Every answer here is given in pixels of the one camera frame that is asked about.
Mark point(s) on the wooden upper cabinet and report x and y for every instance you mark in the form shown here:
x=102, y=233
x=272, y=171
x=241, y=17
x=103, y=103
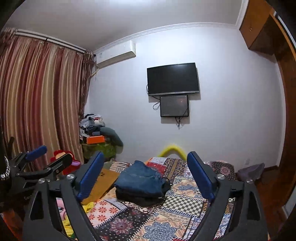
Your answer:
x=256, y=27

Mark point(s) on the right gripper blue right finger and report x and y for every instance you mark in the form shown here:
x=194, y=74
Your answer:
x=215, y=190

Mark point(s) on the white air conditioner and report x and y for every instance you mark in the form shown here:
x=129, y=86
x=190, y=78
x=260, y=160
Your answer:
x=115, y=52

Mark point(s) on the blue denim jacket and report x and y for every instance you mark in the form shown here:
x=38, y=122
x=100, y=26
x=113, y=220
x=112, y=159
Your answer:
x=139, y=170

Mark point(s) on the black wall television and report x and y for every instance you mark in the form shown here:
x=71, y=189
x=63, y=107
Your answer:
x=172, y=79

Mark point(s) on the grey backpack on floor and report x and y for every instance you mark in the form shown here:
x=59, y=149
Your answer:
x=253, y=172

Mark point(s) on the red flower plush toy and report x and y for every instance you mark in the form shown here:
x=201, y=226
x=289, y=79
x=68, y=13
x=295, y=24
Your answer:
x=75, y=163

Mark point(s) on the small black wall monitor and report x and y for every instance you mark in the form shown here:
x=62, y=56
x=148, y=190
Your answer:
x=172, y=106

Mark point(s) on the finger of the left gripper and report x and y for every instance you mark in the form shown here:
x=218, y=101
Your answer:
x=59, y=165
x=36, y=153

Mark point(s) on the brown cardboard box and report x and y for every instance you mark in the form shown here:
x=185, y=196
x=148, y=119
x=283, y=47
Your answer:
x=102, y=185

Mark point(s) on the yellow curved object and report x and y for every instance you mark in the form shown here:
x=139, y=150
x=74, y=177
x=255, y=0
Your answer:
x=173, y=149

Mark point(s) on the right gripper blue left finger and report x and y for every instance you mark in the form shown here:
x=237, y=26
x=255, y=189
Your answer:
x=74, y=189

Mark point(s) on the black folded garment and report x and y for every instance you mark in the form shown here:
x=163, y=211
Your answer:
x=144, y=192

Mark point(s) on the clutter pile with green cloth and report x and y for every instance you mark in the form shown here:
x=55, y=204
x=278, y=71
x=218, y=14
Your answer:
x=93, y=125

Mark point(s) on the striped red curtain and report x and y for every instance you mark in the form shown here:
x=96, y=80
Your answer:
x=44, y=88

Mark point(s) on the orange box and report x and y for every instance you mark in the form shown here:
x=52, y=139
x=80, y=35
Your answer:
x=95, y=140

